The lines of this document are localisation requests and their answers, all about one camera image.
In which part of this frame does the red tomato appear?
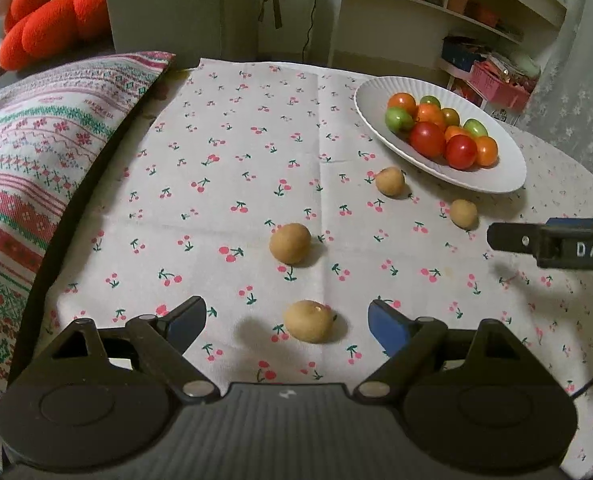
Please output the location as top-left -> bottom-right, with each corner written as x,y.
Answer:
409,121 -> 447,158
445,134 -> 478,170

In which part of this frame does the grey sofa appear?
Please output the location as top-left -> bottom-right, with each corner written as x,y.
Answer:
0,0 -> 337,96

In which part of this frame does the striped patterned cushion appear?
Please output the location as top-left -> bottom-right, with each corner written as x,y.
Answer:
0,51 -> 177,461

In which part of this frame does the orange tomato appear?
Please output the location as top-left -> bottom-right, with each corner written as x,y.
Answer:
387,92 -> 418,118
475,136 -> 499,168

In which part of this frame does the black hanging cable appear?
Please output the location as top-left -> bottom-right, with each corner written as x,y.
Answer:
301,0 -> 327,63

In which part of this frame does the pink plastic basket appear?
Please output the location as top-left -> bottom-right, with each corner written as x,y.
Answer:
469,60 -> 537,113

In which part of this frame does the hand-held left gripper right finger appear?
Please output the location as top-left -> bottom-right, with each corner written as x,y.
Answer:
353,299 -> 519,403

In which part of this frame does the cherry print tablecloth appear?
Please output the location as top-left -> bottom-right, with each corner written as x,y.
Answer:
41,57 -> 593,461

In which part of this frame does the red plush cushion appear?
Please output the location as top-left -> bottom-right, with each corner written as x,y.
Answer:
0,0 -> 120,72

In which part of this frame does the blue storage bin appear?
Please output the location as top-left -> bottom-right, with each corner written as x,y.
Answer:
441,36 -> 482,73

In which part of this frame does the white ribbed plate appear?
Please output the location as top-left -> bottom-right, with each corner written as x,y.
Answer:
355,76 -> 527,194

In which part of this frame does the white shelf unit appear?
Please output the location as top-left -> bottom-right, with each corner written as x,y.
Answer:
326,0 -> 569,91

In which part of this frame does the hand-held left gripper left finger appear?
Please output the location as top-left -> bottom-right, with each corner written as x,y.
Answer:
51,296 -> 222,401

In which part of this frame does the white lace curtain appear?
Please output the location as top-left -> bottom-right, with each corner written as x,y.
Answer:
519,0 -> 593,196

